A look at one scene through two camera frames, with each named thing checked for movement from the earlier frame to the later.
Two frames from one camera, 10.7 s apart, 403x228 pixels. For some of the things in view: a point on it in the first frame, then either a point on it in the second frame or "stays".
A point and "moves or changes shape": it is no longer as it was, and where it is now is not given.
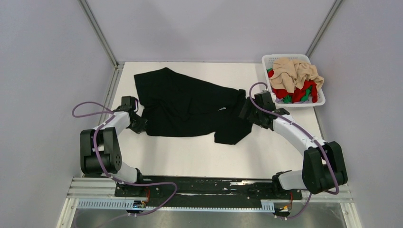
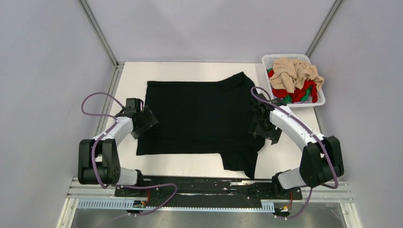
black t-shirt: [177, 104] moves or changes shape
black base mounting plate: [173, 191] stays
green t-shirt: [287, 99] stays
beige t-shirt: [289, 75] stays
